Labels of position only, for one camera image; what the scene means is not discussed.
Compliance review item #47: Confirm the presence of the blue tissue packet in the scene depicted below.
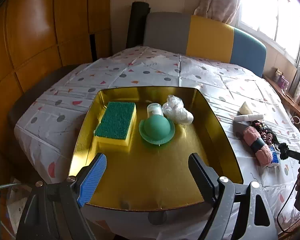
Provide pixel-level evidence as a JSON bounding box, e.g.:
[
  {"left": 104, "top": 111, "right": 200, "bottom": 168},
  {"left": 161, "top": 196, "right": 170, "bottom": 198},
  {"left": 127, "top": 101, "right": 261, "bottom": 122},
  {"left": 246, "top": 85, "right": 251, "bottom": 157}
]
[{"left": 268, "top": 145, "right": 280, "bottom": 168}]

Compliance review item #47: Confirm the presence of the pink towel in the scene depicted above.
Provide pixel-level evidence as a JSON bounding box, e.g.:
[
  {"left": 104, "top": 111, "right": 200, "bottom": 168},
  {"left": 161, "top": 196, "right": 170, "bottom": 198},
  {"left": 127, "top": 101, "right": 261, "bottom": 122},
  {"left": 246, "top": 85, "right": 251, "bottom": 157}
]
[{"left": 243, "top": 126, "right": 273, "bottom": 167}]

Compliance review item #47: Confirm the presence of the white foam roll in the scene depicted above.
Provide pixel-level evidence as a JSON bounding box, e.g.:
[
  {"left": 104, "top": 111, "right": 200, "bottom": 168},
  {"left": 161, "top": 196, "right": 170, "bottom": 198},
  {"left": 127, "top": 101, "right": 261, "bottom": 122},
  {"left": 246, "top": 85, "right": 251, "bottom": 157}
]
[{"left": 234, "top": 114, "right": 264, "bottom": 122}]

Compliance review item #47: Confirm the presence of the green and yellow sponge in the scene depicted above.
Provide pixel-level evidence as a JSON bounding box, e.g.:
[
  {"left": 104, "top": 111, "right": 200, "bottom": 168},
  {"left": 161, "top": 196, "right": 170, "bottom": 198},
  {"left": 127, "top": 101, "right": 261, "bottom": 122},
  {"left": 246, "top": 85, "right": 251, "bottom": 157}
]
[{"left": 94, "top": 101, "right": 136, "bottom": 147}]

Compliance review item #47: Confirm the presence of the clear plastic bag wad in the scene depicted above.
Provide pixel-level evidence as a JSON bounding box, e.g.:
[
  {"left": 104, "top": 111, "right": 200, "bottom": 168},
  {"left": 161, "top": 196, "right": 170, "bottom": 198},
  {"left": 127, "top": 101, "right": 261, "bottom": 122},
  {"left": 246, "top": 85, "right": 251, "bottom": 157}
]
[{"left": 162, "top": 95, "right": 194, "bottom": 125}]

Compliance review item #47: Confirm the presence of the gold and maroon box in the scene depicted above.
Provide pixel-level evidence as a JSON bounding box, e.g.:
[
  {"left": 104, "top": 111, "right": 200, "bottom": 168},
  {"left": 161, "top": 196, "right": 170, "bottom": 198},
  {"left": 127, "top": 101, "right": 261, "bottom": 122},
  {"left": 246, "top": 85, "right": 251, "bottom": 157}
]
[{"left": 69, "top": 86, "right": 243, "bottom": 211}]

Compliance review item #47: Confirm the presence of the black wig with beads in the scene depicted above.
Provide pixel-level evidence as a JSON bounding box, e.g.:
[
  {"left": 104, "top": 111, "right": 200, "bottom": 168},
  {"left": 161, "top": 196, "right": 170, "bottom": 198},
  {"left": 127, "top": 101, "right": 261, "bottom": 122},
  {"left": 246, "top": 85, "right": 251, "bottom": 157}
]
[{"left": 251, "top": 120, "right": 280, "bottom": 145}]

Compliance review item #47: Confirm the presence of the beige cloth pouch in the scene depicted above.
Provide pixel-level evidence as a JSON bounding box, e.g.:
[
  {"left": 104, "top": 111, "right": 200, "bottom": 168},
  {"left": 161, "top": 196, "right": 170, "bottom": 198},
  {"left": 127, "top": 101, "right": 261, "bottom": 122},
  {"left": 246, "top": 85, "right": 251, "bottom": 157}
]
[{"left": 239, "top": 101, "right": 253, "bottom": 115}]

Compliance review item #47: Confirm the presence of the wooden side table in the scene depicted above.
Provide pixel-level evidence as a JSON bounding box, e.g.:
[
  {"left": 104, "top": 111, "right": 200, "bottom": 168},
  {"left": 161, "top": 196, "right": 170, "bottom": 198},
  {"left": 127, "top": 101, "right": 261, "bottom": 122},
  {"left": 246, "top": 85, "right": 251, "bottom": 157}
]
[{"left": 262, "top": 75, "right": 300, "bottom": 118}]

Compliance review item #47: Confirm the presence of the purple box on table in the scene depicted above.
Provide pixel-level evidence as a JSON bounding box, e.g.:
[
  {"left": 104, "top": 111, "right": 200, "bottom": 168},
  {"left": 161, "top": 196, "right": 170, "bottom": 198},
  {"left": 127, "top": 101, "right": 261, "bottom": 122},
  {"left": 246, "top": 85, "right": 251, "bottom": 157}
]
[{"left": 277, "top": 75, "right": 289, "bottom": 90}]

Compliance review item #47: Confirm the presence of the grey yellow blue headboard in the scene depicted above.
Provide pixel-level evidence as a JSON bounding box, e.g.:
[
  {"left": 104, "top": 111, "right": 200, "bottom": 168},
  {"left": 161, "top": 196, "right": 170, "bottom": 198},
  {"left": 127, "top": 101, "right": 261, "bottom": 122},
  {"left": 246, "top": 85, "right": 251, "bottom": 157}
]
[{"left": 143, "top": 12, "right": 267, "bottom": 77}]

